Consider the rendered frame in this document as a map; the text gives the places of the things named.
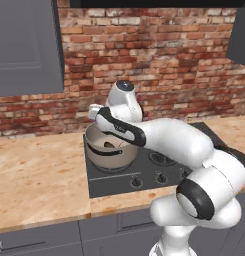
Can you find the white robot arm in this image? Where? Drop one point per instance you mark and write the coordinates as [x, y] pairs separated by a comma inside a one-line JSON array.
[[180, 140]]

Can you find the grey wall cabinet carcass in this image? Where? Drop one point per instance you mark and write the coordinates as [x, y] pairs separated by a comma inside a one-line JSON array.
[[59, 46]]

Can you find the grey wall cabinet door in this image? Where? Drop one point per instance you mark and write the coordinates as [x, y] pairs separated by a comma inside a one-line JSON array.
[[24, 46]]

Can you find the black range hood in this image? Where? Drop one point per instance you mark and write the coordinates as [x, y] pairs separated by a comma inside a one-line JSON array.
[[160, 3]]

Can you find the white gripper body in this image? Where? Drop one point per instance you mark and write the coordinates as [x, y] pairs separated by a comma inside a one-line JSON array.
[[94, 111]]

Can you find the dark grey hob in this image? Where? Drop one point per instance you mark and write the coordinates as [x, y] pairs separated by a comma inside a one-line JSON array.
[[110, 183]]

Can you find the dark grey wall cabinet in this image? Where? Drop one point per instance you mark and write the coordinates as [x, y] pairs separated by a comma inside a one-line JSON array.
[[240, 36]]

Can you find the grey base cabinet drawer front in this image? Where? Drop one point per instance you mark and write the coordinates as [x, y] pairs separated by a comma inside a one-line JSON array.
[[40, 240]]

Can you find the black hob knob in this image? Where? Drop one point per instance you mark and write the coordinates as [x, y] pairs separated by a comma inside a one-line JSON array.
[[136, 181], [185, 174], [161, 177]]

